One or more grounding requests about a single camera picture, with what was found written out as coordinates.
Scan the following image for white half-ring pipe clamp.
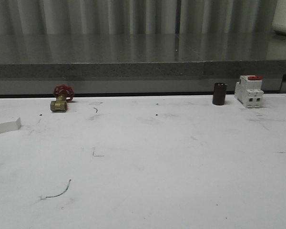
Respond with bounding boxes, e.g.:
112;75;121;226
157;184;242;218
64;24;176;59
0;116;22;165

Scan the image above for dark brown cylindrical coupling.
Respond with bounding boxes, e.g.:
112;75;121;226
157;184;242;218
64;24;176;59
212;83;227;105

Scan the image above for brass valve red handwheel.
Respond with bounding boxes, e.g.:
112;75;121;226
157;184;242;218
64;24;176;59
50;84;74;112

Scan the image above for grey stone counter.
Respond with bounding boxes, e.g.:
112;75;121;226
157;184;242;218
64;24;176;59
0;32;286;97

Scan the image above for white container on counter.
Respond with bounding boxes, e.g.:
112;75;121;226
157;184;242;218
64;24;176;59
272;0;286;35

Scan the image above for white circuit breaker red switch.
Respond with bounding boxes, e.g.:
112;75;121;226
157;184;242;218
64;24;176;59
235;75;264;108

